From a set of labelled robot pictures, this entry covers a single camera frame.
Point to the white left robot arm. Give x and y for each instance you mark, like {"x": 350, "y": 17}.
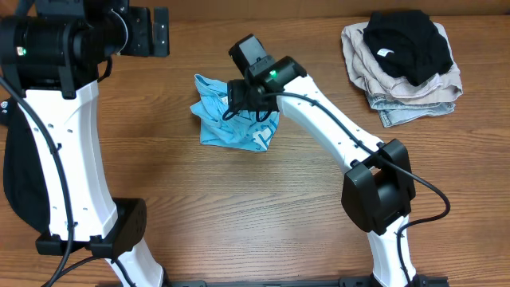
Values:
{"x": 50, "y": 57}

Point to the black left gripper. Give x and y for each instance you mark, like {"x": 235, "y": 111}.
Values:
{"x": 160, "y": 30}

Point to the grey denim folded garment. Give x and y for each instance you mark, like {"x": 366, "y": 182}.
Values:
{"x": 392, "y": 113}

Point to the black shirt on left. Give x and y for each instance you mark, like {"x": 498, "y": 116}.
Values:
{"x": 23, "y": 179}

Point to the beige folded garment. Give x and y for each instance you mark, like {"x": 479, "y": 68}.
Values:
{"x": 365, "y": 72}

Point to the black folded garment on pile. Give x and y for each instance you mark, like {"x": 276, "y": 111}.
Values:
{"x": 407, "y": 44}

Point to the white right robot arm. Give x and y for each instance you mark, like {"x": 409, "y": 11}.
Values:
{"x": 378, "y": 184}

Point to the light blue t-shirt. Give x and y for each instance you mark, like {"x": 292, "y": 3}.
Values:
{"x": 242, "y": 131}

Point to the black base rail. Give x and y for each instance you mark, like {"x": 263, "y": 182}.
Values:
{"x": 342, "y": 282}

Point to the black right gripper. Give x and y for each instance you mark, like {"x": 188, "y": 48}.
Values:
{"x": 235, "y": 96}

